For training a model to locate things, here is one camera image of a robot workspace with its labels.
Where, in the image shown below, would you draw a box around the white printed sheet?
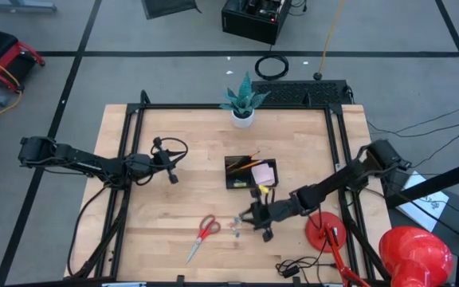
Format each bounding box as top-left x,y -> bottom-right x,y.
395,170 -> 451,234

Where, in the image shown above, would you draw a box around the orange pencil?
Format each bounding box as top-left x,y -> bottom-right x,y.
229,159 -> 263,175
226,150 -> 261,170

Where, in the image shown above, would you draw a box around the black power cord with adapter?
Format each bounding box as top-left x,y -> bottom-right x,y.
275,256 -> 339,279

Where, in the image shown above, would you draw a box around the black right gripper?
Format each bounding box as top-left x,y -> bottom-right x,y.
239,187 -> 302,243

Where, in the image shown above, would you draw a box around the black marker pen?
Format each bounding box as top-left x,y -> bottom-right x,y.
226,155 -> 250,171

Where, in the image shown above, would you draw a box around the black computer tower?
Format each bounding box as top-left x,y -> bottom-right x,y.
221,0 -> 293,46

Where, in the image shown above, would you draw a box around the black diagonal bar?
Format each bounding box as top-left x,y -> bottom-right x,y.
383,154 -> 459,210

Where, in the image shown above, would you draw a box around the yellow hanging cable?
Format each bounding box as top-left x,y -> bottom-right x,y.
312,0 -> 347,81

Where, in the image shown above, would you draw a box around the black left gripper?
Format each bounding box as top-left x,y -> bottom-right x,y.
127,137 -> 186,185

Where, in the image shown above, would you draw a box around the coiled black cable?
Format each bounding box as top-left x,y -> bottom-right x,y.
253,53 -> 290,82

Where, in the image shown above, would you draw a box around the snake plant in white pot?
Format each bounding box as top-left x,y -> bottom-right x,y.
218,71 -> 272,129

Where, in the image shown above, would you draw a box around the black aluminium table frame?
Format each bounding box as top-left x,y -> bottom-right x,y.
68,89 -> 394,287

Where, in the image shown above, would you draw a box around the black perforated metal panel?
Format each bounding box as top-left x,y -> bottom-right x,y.
250,79 -> 353,107

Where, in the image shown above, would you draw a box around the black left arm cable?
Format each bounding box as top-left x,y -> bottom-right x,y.
66,136 -> 190,279

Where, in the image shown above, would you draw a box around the red-handled scissors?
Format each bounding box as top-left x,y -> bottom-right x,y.
185,214 -> 222,265

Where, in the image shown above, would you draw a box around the black mesh desk organizer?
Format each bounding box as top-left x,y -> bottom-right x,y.
224,155 -> 280,190

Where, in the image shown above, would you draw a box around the black equipment case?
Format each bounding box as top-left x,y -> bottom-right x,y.
140,0 -> 202,21

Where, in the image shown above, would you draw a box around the red desk lamp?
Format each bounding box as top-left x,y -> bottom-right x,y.
304,210 -> 454,287

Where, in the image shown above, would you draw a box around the pink sticky notes pad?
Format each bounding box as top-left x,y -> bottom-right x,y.
250,162 -> 277,187

